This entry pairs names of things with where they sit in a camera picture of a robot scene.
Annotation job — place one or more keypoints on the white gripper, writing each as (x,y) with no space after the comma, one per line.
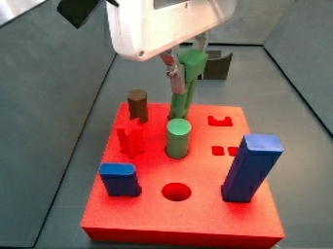
(148,27)

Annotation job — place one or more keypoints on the green three prong object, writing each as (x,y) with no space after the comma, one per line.
(193,61)

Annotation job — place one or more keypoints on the black curved fixture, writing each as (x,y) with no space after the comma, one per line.
(217,66)

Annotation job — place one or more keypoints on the red peg board block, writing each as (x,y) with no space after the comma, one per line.
(180,210)

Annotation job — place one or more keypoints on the dark brown hexagonal peg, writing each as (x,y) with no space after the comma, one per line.
(138,106)

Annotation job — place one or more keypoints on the green cylinder peg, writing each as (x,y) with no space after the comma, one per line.
(177,138)

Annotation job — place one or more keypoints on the red star peg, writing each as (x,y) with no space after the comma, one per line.
(130,134)

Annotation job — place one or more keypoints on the tall blue rectangular peg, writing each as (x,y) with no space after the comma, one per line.
(257,155)

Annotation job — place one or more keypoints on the short blue rounded peg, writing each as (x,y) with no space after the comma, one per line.
(121,179)

